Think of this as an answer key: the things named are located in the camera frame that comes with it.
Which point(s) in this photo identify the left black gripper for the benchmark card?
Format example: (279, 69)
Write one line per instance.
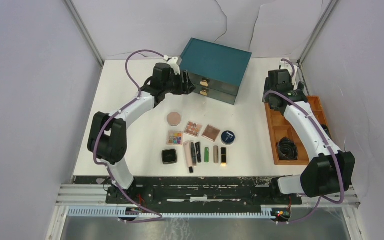
(187, 87)

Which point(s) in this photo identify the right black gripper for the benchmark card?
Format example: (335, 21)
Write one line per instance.
(267, 88)

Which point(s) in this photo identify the beige cream tube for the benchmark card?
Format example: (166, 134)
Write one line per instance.
(188, 156)

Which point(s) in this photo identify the black Zeesea tube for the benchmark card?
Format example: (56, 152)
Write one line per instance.
(198, 148)

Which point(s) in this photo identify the dark green concealer stick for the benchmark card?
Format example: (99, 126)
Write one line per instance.
(193, 152)

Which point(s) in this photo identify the green lipstick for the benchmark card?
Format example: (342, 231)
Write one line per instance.
(207, 155)

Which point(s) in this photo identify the champagne gold lipstick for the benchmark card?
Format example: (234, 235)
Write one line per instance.
(215, 154)

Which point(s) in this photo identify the black and gold lipstick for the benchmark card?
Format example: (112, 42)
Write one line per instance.
(223, 156)

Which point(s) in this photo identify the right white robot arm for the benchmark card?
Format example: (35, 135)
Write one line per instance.
(329, 172)

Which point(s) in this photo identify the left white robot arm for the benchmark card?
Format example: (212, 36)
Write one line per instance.
(108, 140)

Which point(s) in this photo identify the teal drawer cabinet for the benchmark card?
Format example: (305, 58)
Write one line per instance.
(215, 61)

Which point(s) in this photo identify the octagonal pink compact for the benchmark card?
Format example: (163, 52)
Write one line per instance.
(174, 119)

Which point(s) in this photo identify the wooden compartment tray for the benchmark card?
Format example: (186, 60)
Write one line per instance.
(280, 128)

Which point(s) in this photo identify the warm tone eyeshadow palette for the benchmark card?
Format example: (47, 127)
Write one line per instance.
(193, 129)

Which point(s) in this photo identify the brown square blush compact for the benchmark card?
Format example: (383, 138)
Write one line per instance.
(211, 133)

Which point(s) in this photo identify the colourful eyeshadow palette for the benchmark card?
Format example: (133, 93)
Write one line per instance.
(174, 138)

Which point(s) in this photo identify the navy round powder jar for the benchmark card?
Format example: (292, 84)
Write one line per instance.
(228, 137)

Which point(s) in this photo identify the black square compact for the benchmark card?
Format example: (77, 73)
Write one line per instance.
(169, 156)

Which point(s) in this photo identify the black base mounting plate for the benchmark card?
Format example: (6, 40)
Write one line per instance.
(207, 195)

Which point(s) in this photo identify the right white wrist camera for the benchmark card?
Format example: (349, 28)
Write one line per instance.
(286, 64)

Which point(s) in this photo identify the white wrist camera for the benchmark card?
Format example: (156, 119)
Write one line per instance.
(174, 62)
(286, 64)

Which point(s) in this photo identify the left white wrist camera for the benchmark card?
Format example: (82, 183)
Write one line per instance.
(174, 62)

